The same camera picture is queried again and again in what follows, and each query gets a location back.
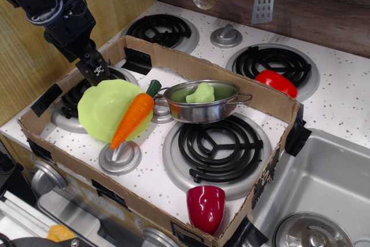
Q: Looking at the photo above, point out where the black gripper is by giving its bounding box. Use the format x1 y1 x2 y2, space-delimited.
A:
44 5 110 86

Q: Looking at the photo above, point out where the orange toy carrot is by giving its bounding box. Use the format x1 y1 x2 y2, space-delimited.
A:
110 80 161 149

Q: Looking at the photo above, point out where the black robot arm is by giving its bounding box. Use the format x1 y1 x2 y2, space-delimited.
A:
7 0 110 86

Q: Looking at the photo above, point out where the light green plastic plate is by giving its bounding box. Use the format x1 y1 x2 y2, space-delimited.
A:
77 79 143 143

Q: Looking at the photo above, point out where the front left black burner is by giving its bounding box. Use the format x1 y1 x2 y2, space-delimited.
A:
52 66 138 134

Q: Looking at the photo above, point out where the black burner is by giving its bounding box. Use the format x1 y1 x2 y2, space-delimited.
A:
120 14 199 54
52 66 138 134
162 113 272 201
225 43 320 102

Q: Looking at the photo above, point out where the brown cardboard fence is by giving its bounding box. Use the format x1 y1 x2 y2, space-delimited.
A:
19 36 303 246

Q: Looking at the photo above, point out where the middle grey stove knob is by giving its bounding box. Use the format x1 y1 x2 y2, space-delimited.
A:
151 97 173 124

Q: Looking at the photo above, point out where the grey stove knob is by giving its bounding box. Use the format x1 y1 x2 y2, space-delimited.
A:
99 141 142 176
210 24 242 49
151 97 173 124

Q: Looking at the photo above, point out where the back left black burner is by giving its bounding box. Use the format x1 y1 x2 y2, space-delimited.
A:
120 14 199 54

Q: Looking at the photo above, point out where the front grey stove knob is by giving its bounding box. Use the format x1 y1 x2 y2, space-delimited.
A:
99 141 142 176

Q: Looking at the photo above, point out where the green toy vegetable piece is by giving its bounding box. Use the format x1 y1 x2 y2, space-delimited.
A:
186 82 215 104

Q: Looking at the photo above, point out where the left oven front knob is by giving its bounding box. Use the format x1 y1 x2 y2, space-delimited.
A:
31 160 68 196

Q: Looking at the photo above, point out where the oven knob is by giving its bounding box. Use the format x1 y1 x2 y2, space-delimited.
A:
141 227 172 247
31 160 68 196

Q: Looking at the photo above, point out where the small steel pot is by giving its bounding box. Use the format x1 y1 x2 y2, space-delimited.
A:
158 80 252 124

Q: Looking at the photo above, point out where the back grey stove knob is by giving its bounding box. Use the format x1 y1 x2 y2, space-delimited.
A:
210 24 242 49

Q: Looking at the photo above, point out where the back right black burner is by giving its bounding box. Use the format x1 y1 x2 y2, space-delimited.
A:
225 43 320 102

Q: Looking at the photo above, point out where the front right black burner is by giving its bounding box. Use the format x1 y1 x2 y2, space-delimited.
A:
162 113 272 201

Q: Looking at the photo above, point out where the orange yellow toy piece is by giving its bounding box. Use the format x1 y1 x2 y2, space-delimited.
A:
46 224 76 242

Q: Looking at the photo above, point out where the dark red plastic cup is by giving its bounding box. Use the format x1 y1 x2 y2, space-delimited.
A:
186 185 225 235

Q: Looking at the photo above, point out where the lower oven front knob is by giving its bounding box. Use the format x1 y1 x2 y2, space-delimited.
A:
141 227 172 247

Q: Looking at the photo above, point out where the red toy pepper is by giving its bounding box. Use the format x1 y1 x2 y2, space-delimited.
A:
255 70 298 98

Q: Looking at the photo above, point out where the hanging metal slotted spatula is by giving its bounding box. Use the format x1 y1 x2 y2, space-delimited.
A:
251 0 274 24

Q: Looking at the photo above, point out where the steel sink basin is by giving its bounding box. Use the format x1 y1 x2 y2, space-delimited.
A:
252 129 369 246

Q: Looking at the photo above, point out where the steel pot lid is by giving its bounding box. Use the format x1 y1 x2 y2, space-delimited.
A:
272 212 354 247

